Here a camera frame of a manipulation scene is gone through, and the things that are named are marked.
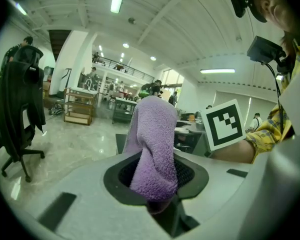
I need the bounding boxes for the wooden shelf rack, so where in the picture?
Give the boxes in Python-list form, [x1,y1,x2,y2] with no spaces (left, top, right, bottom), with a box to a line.
[63,87,99,126]

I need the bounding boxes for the black head camera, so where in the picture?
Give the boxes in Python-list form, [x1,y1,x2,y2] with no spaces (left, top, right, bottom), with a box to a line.
[229,0,250,19]

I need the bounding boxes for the black office chair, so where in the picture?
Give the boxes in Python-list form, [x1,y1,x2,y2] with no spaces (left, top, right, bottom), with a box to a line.
[0,45,46,184]

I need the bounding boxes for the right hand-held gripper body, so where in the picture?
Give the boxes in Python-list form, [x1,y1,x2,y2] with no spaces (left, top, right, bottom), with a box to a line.
[195,98,247,157]

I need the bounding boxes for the person's right forearm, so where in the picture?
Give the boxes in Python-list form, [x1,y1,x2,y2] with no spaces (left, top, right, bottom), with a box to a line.
[211,103,296,165]

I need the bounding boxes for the purple cloth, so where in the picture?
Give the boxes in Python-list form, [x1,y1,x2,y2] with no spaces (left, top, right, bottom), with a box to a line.
[122,95,179,215]

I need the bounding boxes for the dark metal table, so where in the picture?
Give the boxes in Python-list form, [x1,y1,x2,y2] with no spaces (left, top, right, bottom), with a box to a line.
[112,96,138,125]

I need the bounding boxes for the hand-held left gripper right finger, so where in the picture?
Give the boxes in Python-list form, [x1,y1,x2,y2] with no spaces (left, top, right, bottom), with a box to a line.
[174,150,253,227]

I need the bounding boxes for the person's yellow plaid shirt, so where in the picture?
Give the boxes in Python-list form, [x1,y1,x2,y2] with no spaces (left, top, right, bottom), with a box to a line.
[277,45,300,115]

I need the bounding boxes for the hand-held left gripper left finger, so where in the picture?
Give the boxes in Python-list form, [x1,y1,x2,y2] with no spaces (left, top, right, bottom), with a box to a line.
[37,151,172,240]

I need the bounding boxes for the black balcony railing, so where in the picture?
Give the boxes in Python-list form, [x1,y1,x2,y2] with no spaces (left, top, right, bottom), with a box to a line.
[92,55,156,84]

